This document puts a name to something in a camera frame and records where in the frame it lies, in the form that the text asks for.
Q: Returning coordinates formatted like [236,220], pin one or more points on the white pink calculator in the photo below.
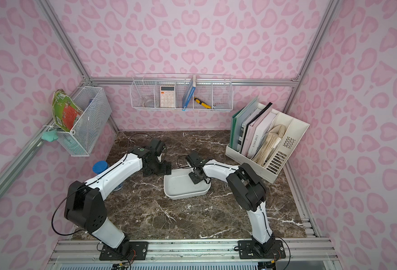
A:
[167,96]

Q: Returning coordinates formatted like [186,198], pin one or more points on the green red snack bag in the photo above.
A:
[65,111]

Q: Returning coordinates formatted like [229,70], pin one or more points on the white file organizer rack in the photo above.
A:
[275,163]

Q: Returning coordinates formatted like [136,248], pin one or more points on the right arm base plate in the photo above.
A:
[251,249]

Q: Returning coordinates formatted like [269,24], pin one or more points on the white mesh side basket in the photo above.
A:
[81,140]

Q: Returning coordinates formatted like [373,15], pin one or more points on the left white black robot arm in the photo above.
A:
[85,202]

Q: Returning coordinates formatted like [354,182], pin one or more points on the yellow utility knife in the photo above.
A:
[202,103]

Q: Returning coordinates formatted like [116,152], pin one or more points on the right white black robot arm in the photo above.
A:
[246,186]

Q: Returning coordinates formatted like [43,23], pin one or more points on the green folder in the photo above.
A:
[238,119]

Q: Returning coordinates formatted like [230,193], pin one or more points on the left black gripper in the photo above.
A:
[157,168]

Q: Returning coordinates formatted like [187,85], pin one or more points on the beige paper bundle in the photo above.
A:
[269,145]

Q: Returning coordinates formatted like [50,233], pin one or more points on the white plastic storage tray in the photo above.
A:
[178,185]

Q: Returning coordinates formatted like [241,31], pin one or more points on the pink white book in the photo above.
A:
[256,130]

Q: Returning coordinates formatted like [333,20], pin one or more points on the clear tape roll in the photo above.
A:
[149,102]

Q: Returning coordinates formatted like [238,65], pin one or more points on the blue book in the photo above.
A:
[189,92]

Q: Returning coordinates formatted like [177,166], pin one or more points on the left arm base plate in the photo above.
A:
[127,251]

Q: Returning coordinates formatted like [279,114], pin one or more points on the white wire wall basket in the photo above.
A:
[216,90]

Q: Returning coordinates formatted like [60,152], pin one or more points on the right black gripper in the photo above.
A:
[199,175]

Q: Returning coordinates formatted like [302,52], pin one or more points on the mint green wall hook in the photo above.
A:
[50,136]

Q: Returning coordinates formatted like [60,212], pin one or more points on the blue lid clear jar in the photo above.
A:
[100,167]

